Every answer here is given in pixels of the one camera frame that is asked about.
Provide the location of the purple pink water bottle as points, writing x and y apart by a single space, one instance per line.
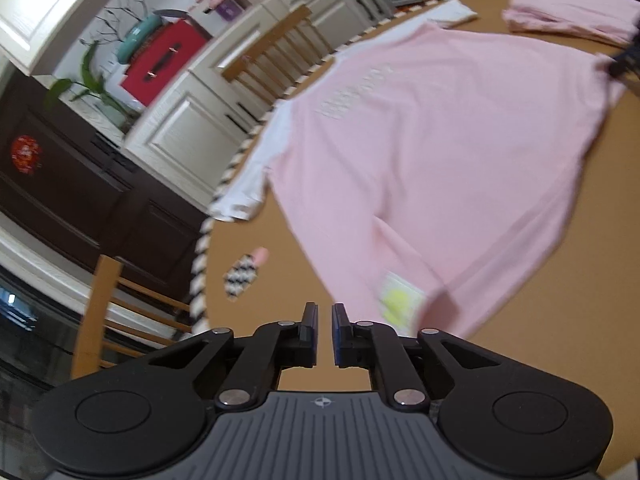
227 8

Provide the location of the white cabinet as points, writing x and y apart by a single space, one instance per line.
50 5
200 125

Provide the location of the glass sliding door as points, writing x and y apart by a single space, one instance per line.
30 320

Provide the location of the dark wooden door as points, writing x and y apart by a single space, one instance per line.
100 200

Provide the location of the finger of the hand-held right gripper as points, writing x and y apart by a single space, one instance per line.
627 62

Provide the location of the red storage box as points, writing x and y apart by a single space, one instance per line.
165 60

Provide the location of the teal round plate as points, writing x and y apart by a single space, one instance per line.
137 37

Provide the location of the dry twig decoration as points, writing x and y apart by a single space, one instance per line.
122 15

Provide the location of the pink clothes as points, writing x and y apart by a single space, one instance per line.
575 10

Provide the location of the red round door ornament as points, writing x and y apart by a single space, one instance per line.
25 154

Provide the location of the white upper cabinet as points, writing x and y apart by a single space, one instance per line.
50 5

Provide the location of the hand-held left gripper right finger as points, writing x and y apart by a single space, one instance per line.
340 332

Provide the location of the black white checkered sticker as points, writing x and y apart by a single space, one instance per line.
240 277

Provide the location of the pink round sticker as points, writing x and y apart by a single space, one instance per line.
260 256

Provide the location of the pink and white t-shirt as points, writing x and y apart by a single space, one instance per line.
425 160

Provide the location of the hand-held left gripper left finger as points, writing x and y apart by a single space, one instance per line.
311 332

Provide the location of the wooden chair with pink sticker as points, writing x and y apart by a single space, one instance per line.
270 40

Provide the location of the wooden spindle chair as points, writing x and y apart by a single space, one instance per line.
97 310

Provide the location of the green potted plant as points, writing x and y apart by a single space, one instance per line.
90 67

